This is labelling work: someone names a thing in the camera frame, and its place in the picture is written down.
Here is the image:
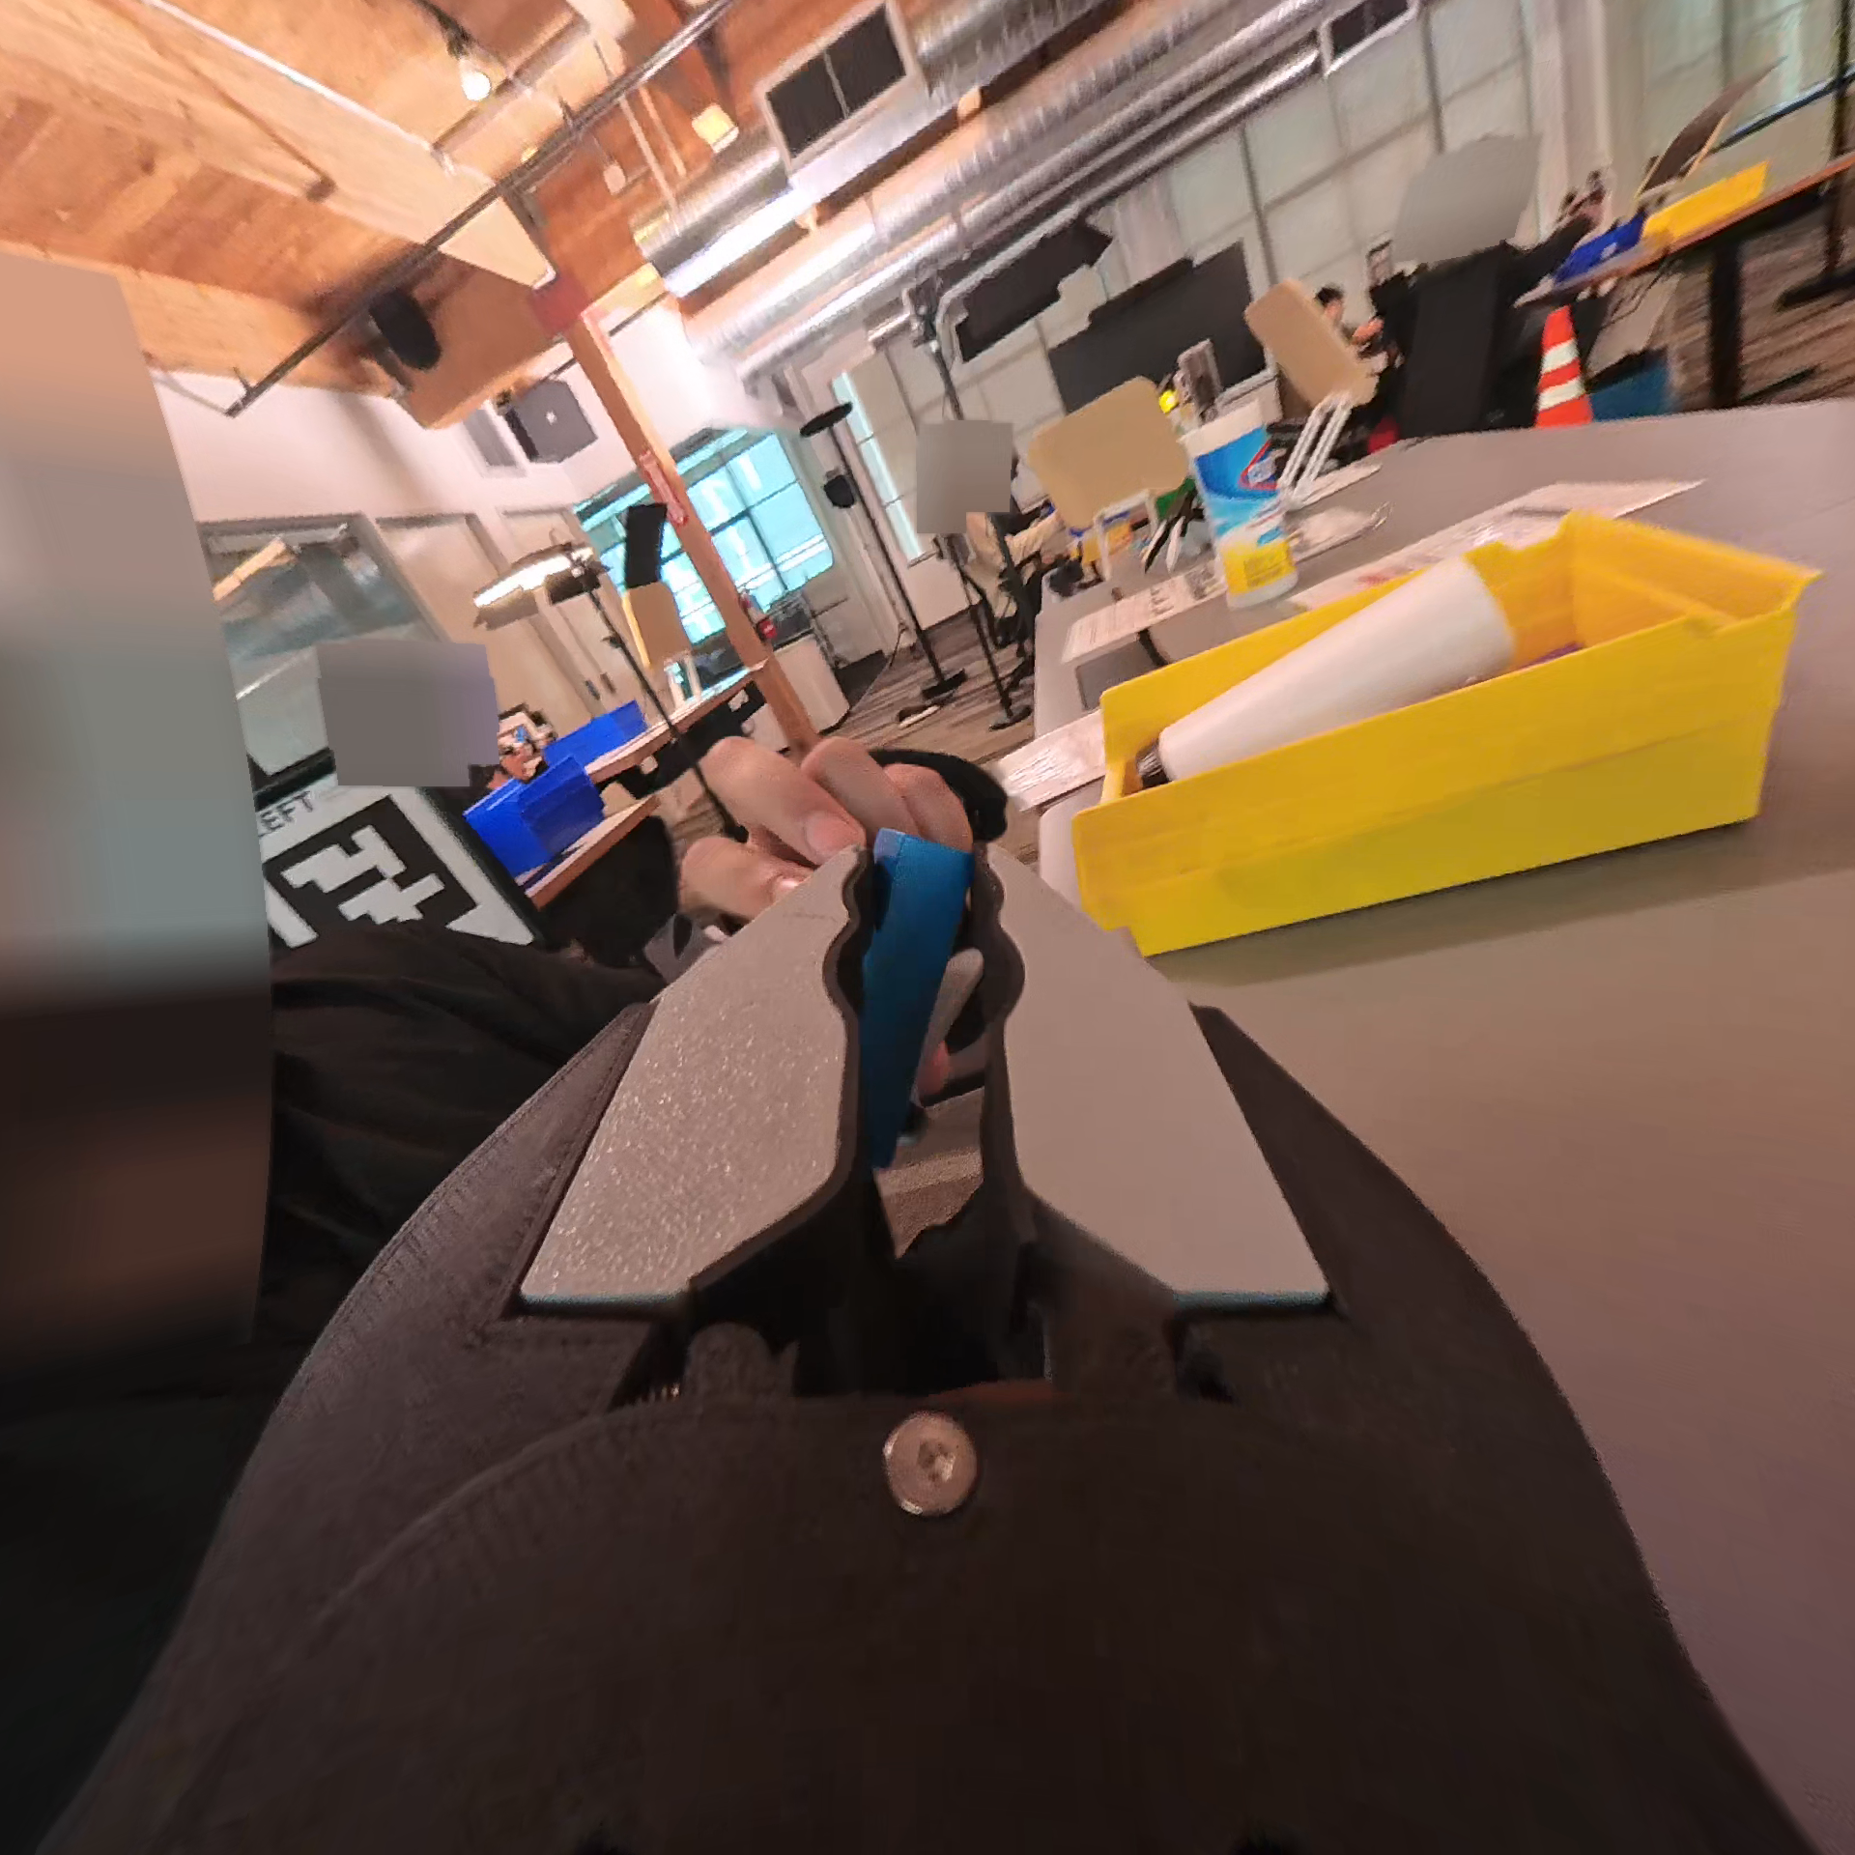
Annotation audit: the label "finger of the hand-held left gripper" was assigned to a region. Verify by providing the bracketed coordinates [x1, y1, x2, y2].
[926, 947, 990, 1067]

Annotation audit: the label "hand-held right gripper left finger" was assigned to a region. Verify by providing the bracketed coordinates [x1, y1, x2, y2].
[519, 844, 876, 1310]

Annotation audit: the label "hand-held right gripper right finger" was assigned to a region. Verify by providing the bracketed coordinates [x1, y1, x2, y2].
[975, 848, 1334, 1310]

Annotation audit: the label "blue block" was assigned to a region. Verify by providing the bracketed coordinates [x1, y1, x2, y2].
[858, 830, 975, 1168]

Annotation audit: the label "yellow plastic bin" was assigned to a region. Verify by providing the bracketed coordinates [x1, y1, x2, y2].
[1073, 510, 1820, 958]

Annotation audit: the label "person's left forearm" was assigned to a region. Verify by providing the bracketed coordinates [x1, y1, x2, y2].
[551, 817, 683, 976]

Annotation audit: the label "person's left hand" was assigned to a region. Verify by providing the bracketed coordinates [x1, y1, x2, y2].
[677, 736, 975, 930]

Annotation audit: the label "black light stand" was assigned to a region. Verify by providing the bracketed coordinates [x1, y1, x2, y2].
[800, 410, 968, 706]

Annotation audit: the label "person's torso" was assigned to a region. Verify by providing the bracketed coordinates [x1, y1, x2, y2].
[267, 927, 654, 1307]

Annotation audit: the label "large tan board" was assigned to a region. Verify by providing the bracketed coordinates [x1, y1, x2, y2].
[1025, 379, 1191, 527]

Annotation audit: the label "blue crate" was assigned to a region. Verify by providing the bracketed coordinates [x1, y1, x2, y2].
[462, 706, 645, 872]

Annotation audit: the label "wipes canister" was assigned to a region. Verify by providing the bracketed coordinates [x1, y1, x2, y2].
[1186, 404, 1294, 611]

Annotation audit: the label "white plastic bottle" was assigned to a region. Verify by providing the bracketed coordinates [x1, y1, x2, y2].
[1156, 556, 1517, 784]

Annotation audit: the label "black white marker board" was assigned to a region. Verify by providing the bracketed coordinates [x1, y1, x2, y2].
[258, 782, 545, 952]

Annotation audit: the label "black studio softbox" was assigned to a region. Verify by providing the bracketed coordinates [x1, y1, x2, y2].
[947, 216, 1114, 365]

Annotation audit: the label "tilted tan board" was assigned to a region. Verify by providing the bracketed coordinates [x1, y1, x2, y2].
[1243, 279, 1378, 416]

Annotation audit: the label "black ceiling speaker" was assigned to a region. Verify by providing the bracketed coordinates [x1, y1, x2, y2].
[500, 379, 594, 463]

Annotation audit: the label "printed paper sheet red marks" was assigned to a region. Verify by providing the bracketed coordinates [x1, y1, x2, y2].
[1288, 478, 1704, 611]

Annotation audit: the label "orange traffic cone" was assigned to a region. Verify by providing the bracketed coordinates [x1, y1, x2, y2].
[1531, 307, 1593, 430]

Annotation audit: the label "small yellow bin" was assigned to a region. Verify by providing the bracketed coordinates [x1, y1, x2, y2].
[1645, 162, 1769, 241]

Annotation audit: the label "wooden post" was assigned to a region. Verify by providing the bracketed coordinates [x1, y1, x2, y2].
[535, 282, 821, 756]

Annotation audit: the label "black wall monitor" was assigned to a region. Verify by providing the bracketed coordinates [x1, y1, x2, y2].
[1045, 241, 1255, 416]

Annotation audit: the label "silver ventilation duct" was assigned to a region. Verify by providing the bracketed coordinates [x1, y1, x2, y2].
[636, 0, 1451, 365]

